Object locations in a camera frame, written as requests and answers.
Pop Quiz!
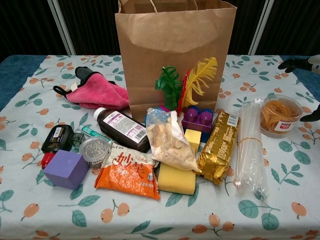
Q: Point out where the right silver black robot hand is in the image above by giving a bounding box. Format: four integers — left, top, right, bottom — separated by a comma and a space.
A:
277, 55, 320, 123

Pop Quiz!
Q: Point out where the clear tub of rubber bands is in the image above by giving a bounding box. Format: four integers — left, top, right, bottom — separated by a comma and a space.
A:
259, 93, 304, 139

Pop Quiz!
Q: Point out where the bundle of clear straws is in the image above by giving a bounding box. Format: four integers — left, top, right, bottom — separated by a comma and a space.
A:
233, 98, 270, 201

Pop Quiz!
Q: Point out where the gold snack packet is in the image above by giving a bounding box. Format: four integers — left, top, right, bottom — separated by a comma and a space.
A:
196, 109, 241, 186

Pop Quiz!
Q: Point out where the clear bag of crackers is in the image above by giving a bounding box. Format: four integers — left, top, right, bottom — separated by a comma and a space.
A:
145, 107, 201, 173

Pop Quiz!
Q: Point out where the brown paper bag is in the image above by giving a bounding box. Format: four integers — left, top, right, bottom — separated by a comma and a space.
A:
114, 0, 238, 123

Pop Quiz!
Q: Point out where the black partition screen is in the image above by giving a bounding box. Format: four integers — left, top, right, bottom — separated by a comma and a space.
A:
248, 0, 320, 58
234, 0, 275, 56
0, 0, 76, 63
47, 0, 122, 56

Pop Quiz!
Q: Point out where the blue toy brick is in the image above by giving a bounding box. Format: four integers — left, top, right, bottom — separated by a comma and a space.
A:
192, 106, 216, 143

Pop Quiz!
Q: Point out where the red feather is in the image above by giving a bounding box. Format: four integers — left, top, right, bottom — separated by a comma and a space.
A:
176, 68, 192, 117

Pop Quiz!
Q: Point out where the small yellow cube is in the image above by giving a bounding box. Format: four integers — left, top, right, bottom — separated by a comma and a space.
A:
184, 128, 203, 154

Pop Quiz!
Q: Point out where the green plastic feather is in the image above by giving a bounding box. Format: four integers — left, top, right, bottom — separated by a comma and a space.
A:
154, 65, 183, 111

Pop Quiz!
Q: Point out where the yellow sponge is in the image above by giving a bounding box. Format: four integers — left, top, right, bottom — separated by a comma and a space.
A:
157, 162, 197, 196

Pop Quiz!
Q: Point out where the brown bottle with white cap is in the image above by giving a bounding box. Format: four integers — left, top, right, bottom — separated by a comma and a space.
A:
93, 106, 151, 154

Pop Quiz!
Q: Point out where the pink cloth with black trim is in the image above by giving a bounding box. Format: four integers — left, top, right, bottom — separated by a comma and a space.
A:
53, 66, 130, 111

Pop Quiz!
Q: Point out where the orange snack packet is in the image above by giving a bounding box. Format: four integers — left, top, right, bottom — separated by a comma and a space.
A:
94, 142, 161, 201

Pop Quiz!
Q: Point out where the floral print tablecloth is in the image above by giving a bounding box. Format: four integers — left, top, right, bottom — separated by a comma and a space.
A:
0, 54, 320, 240

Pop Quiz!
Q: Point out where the small dark clear box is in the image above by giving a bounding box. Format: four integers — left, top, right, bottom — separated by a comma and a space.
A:
70, 132, 85, 151

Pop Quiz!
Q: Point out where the black bottle with red cap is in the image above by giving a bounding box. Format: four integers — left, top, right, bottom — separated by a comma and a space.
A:
40, 124, 75, 170

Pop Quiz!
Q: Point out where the purple foam cube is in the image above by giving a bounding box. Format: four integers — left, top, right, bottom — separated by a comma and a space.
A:
43, 149, 90, 191

